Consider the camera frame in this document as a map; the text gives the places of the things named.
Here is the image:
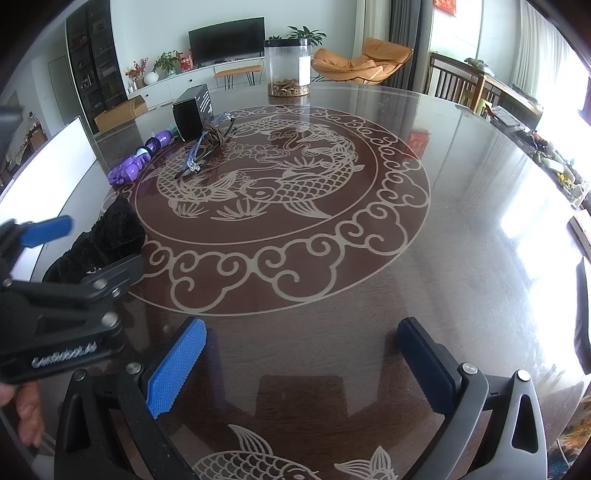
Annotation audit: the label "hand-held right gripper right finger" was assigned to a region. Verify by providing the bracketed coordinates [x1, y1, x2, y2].
[396, 317, 550, 480]

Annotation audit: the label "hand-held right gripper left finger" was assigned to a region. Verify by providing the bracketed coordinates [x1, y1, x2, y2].
[54, 316, 208, 480]

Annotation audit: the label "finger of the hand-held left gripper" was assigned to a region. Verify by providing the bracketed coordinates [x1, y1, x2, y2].
[0, 215, 75, 280]
[28, 253, 146, 319]

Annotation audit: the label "black fuzzy cloth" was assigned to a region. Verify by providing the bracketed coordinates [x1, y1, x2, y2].
[44, 196, 146, 282]

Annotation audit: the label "person's left hand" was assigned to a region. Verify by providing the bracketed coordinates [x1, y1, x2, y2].
[0, 382, 44, 448]

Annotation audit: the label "purple plush toy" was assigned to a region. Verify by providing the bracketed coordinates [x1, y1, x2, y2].
[107, 129, 178, 186]

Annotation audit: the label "clear safety glasses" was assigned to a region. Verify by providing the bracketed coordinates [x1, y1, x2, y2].
[174, 113, 237, 180]

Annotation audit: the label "cardboard box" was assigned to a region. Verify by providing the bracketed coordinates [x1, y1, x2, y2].
[93, 98, 148, 134]

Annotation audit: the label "dining chair back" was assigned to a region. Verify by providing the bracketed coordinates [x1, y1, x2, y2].
[574, 256, 591, 363]

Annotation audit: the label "black box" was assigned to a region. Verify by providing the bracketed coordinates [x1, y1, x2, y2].
[172, 84, 214, 143]

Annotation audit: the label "dark bookcase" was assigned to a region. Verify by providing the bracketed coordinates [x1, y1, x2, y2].
[65, 0, 129, 116]

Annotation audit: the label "red flower bouquet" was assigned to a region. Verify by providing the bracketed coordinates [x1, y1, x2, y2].
[126, 58, 148, 88]

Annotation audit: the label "white television cabinet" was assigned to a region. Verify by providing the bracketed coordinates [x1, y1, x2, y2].
[127, 55, 273, 112]

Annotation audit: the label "small green potted plant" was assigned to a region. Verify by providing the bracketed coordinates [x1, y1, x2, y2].
[152, 50, 183, 77]

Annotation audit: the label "wooden stool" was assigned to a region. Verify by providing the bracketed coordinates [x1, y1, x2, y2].
[213, 64, 263, 88]

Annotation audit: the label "cluttered side shelf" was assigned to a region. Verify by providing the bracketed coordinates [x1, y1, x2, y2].
[531, 129, 591, 208]

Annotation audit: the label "black television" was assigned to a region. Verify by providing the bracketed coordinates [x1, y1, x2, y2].
[188, 17, 266, 68]

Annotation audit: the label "clear plastic jar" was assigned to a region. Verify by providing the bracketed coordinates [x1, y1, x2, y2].
[264, 38, 311, 97]

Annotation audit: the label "wooden side table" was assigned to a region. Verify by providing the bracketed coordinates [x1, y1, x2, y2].
[475, 69, 543, 130]

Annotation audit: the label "dark wooden chair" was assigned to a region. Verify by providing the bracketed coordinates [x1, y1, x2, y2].
[427, 52, 481, 109]

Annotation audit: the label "broad-leaf potted plant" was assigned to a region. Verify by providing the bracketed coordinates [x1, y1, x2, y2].
[270, 25, 326, 47]

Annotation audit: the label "orange lounge chair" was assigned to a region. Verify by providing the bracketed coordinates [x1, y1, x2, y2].
[311, 37, 413, 85]

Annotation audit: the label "grey curtain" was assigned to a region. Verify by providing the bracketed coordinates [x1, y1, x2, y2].
[389, 0, 432, 90]

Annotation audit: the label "white curtain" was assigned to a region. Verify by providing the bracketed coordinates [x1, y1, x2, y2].
[512, 0, 591, 112]

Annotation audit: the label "brown cord bundle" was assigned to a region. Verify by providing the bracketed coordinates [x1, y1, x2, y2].
[198, 121, 234, 148]

